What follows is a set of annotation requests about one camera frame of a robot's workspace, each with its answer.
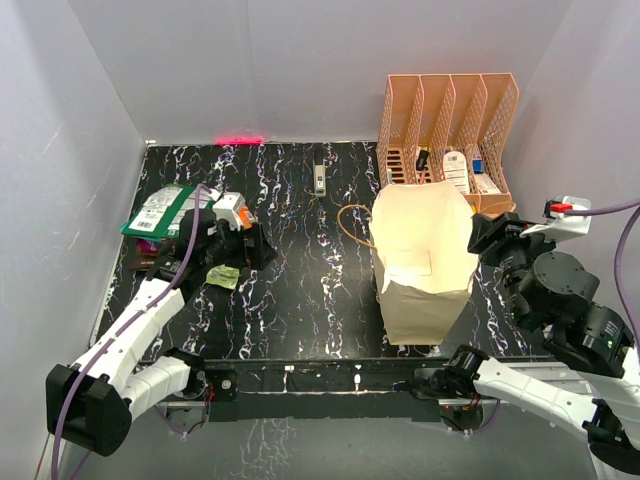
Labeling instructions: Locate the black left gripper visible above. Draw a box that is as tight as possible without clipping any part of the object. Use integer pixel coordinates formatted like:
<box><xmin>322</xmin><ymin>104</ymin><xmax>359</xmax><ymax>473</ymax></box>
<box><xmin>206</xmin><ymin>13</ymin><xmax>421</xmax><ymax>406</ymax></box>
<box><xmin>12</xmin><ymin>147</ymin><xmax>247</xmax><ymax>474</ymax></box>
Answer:
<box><xmin>201</xmin><ymin>218</ymin><xmax>277</xmax><ymax>270</ymax></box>

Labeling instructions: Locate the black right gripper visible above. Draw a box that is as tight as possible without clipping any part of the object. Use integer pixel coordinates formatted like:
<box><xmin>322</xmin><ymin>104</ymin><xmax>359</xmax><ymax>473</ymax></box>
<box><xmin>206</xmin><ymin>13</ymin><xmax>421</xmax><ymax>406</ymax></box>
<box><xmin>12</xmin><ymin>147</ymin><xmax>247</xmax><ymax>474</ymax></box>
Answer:
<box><xmin>466</xmin><ymin>210</ymin><xmax>559</xmax><ymax>326</ymax></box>

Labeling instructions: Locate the orange snack packet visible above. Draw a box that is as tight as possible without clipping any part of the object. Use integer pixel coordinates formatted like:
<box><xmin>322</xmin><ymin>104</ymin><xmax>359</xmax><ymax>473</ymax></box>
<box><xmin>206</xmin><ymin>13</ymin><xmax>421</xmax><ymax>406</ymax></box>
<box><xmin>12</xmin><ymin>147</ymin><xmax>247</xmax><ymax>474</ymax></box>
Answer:
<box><xmin>238</xmin><ymin>206</ymin><xmax>257</xmax><ymax>230</ymax></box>

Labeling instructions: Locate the light green snack packet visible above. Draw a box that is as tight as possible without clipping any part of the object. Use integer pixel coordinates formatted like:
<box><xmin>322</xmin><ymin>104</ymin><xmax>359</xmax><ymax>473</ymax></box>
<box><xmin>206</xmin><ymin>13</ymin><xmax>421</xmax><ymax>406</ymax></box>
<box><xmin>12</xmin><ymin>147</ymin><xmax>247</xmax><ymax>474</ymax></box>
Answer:
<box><xmin>205</xmin><ymin>265</ymin><xmax>240</xmax><ymax>290</ymax></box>

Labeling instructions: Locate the beige paper bag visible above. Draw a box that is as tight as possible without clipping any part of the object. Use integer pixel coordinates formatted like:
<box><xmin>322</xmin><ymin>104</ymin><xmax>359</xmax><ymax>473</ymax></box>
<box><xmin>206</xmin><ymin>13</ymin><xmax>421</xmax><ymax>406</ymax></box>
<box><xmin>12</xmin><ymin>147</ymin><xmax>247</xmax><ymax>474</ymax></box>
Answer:
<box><xmin>336</xmin><ymin>180</ymin><xmax>516</xmax><ymax>346</ymax></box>

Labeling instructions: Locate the dark green white snack bag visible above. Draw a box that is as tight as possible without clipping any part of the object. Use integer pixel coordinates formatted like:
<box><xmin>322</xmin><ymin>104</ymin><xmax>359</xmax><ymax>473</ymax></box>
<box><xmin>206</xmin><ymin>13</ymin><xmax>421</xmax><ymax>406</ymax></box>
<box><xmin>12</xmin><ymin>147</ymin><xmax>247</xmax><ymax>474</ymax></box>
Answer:
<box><xmin>120</xmin><ymin>184</ymin><xmax>221</xmax><ymax>241</ymax></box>

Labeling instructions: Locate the purple snack packet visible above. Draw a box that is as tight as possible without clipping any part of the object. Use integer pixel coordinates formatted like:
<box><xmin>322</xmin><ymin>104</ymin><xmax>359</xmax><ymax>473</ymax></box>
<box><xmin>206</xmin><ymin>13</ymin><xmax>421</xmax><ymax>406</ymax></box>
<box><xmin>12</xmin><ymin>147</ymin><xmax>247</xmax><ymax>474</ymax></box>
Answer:
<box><xmin>135</xmin><ymin>238</ymin><xmax>167</xmax><ymax>256</ymax></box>

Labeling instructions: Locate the brown sea salt packet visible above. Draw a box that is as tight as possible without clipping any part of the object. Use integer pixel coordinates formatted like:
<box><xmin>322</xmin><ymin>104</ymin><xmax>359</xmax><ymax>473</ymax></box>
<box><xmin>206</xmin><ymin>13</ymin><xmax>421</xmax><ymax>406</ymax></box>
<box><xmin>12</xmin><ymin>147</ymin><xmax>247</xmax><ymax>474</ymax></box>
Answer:
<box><xmin>129</xmin><ymin>256</ymin><xmax>156</xmax><ymax>272</ymax></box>

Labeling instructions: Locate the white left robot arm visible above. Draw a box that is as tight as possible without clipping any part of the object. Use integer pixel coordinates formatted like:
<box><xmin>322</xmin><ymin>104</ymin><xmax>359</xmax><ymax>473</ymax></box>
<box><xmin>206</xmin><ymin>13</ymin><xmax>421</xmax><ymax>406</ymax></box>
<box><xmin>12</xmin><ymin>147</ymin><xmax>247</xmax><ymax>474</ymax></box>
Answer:
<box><xmin>45</xmin><ymin>209</ymin><xmax>277</xmax><ymax>456</ymax></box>

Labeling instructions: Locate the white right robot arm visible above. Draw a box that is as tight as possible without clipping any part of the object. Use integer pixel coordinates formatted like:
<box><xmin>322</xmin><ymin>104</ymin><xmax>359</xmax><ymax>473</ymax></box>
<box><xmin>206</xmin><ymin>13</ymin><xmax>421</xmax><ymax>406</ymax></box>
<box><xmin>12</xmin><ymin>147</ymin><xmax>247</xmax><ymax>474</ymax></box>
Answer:
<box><xmin>410</xmin><ymin>212</ymin><xmax>639</xmax><ymax>475</ymax></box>

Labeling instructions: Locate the small white blue box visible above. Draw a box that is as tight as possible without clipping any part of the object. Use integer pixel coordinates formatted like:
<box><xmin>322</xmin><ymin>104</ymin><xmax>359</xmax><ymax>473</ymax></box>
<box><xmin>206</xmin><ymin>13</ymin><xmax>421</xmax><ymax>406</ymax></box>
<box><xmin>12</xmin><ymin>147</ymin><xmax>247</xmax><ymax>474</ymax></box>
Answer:
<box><xmin>472</xmin><ymin>158</ymin><xmax>501</xmax><ymax>194</ymax></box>

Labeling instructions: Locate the white lotion tube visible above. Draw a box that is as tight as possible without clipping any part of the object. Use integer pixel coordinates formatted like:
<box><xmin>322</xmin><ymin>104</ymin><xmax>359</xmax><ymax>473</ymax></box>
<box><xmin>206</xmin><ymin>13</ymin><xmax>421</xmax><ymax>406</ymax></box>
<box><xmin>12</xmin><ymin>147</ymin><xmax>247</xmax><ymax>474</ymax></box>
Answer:
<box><xmin>443</xmin><ymin>150</ymin><xmax>471</xmax><ymax>195</ymax></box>

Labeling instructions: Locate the black yellow highlighter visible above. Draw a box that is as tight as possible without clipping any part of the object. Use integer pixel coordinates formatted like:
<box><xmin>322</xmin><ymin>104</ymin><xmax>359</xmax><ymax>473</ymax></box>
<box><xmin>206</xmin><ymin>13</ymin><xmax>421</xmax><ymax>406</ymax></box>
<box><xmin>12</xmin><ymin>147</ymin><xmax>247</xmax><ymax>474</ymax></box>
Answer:
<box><xmin>415</xmin><ymin>148</ymin><xmax>430</xmax><ymax>172</ymax></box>

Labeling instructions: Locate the grey black stapler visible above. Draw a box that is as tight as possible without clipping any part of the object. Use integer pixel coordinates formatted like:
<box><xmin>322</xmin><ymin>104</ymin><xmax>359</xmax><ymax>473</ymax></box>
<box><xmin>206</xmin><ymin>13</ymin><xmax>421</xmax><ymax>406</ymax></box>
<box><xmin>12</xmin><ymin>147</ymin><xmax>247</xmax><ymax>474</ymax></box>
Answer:
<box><xmin>313</xmin><ymin>150</ymin><xmax>326</xmax><ymax>197</ymax></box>

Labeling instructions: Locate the peach plastic desk organizer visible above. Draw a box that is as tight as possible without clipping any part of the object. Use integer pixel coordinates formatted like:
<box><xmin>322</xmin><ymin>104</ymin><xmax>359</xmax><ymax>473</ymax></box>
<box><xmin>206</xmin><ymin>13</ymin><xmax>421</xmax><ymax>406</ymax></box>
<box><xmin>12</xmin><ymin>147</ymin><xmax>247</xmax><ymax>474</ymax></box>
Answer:
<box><xmin>376</xmin><ymin>73</ymin><xmax>519</xmax><ymax>216</ymax></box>

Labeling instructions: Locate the pink tape strip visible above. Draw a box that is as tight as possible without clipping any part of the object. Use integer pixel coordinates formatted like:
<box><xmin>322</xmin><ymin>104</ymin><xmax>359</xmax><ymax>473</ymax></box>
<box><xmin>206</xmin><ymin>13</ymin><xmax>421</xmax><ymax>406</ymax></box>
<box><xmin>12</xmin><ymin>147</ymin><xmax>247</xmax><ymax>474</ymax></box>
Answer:
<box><xmin>214</xmin><ymin>134</ymin><xmax>264</xmax><ymax>146</ymax></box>

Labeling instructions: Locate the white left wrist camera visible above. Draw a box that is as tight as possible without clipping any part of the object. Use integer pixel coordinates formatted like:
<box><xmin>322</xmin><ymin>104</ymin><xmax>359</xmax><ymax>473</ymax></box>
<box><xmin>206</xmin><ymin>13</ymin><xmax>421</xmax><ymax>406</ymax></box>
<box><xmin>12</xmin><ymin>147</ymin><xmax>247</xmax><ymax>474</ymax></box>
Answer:
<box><xmin>212</xmin><ymin>192</ymin><xmax>246</xmax><ymax>231</ymax></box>

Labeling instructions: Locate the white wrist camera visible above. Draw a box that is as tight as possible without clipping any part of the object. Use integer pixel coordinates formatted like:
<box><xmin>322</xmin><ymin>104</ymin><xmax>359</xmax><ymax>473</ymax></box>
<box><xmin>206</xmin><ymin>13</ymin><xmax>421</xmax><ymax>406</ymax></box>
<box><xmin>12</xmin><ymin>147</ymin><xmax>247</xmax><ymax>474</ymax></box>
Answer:
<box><xmin>520</xmin><ymin>196</ymin><xmax>591</xmax><ymax>243</ymax></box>
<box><xmin>212</xmin><ymin>192</ymin><xmax>246</xmax><ymax>231</ymax></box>

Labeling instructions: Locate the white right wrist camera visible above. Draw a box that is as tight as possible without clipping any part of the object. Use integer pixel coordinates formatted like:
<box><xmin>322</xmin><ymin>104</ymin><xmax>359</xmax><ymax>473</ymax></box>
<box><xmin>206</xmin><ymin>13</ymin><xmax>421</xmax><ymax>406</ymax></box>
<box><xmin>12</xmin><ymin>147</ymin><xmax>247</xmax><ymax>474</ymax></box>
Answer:
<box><xmin>520</xmin><ymin>196</ymin><xmax>591</xmax><ymax>243</ymax></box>

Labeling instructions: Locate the black front mounting rail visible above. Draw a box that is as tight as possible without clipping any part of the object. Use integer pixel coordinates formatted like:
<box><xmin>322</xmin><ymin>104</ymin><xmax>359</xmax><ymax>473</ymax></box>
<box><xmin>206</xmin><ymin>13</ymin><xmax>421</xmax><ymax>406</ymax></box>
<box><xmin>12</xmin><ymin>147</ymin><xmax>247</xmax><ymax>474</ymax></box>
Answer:
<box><xmin>149</xmin><ymin>355</ymin><xmax>551</xmax><ymax>424</ymax></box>

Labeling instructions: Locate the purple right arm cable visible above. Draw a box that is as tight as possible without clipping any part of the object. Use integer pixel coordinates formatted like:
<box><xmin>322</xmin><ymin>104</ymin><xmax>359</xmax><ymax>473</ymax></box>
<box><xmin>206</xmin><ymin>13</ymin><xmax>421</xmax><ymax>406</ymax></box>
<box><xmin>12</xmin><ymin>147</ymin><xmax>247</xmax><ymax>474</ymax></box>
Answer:
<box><xmin>564</xmin><ymin>197</ymin><xmax>640</xmax><ymax>341</ymax></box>

